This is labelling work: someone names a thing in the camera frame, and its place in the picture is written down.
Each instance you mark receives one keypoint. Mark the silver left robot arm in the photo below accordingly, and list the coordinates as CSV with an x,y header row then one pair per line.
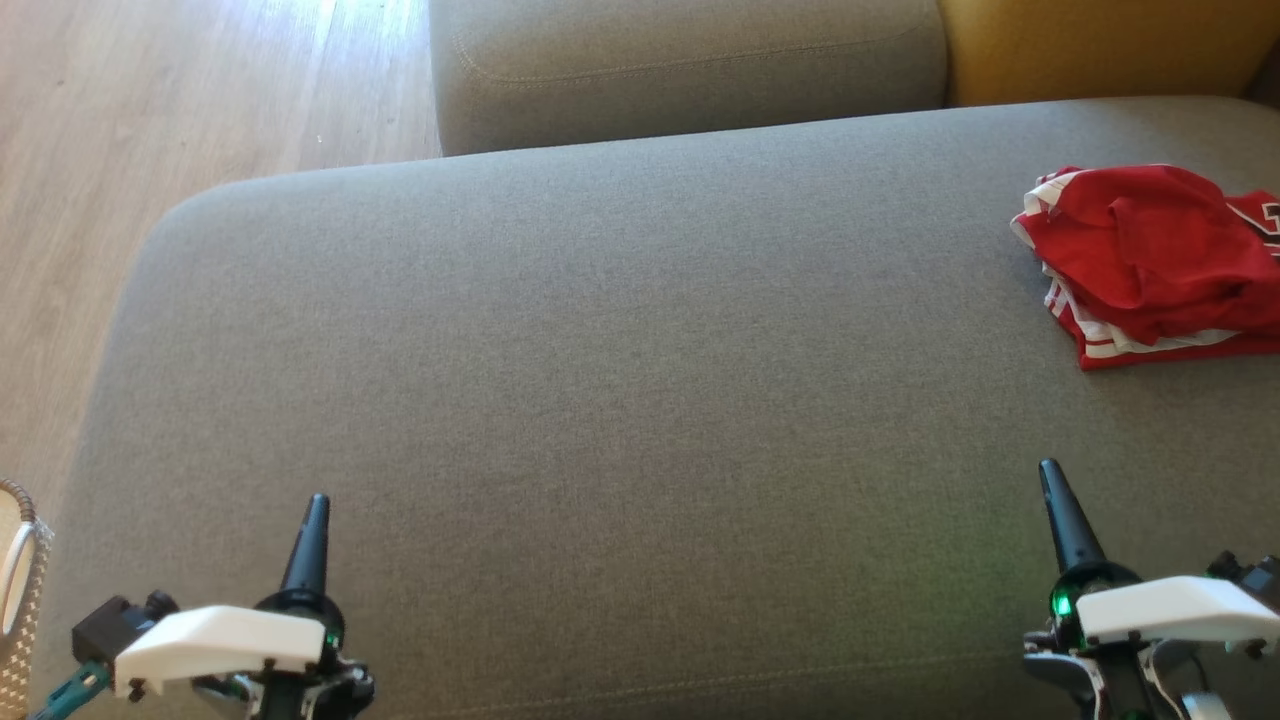
x,y
300,695

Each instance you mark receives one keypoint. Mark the white woven laundry basket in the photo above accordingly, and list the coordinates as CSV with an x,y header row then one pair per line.
x,y
20,620

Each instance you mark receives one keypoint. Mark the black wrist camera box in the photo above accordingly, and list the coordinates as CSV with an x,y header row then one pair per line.
x,y
1255,575
110,625

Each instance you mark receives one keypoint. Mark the red jersey with white trim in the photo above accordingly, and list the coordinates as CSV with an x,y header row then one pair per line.
x,y
1130,355

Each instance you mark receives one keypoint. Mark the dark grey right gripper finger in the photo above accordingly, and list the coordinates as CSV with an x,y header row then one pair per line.
x,y
1056,520
1080,535

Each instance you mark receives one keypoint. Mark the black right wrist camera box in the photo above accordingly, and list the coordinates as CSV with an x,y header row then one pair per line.
x,y
1255,575

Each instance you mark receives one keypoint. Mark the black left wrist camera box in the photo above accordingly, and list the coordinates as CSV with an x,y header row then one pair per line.
x,y
110,625

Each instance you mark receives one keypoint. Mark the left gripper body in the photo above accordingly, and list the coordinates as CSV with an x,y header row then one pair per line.
x,y
220,640

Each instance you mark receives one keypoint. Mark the grey fabric sofa seat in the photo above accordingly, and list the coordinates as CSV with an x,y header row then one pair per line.
x,y
600,400

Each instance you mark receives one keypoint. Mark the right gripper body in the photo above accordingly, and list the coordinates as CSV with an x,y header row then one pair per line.
x,y
1170,610

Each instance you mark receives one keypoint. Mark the red shorts with white stripes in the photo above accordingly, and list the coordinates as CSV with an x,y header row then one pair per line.
x,y
1150,250

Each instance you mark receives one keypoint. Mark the large yellow sofa cushion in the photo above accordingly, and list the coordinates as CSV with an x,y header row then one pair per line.
x,y
1100,45

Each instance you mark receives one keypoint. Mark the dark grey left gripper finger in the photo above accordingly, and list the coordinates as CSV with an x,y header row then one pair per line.
x,y
320,550
300,550

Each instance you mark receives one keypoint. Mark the grey sofa cushion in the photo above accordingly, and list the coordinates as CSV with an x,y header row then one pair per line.
x,y
680,70

